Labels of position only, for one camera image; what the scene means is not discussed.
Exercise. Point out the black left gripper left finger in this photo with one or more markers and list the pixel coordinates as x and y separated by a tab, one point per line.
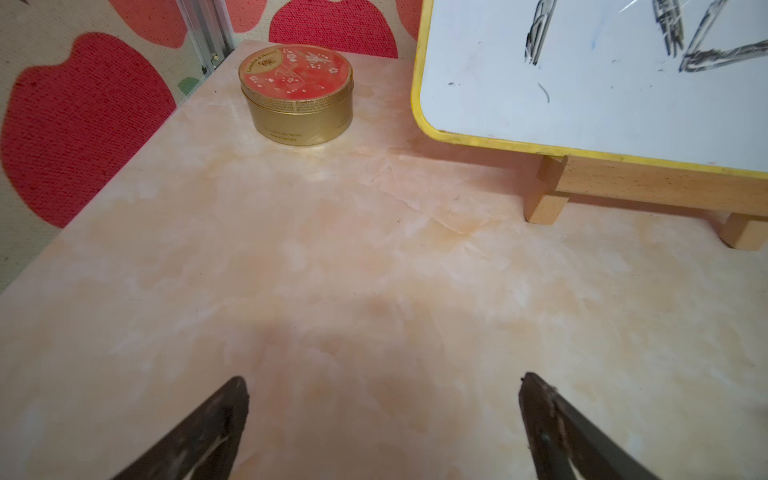
203	445

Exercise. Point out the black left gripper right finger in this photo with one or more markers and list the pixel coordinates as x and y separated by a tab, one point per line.
564	444

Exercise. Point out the wooden whiteboard easel stand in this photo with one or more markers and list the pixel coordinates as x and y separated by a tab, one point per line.
744	199

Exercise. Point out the red gold round tin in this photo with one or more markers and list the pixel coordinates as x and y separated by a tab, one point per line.
299	95

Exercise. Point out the yellow framed whiteboard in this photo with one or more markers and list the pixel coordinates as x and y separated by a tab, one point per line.
663	83

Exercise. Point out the aluminium corner post left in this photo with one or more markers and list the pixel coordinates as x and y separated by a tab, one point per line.
208	22

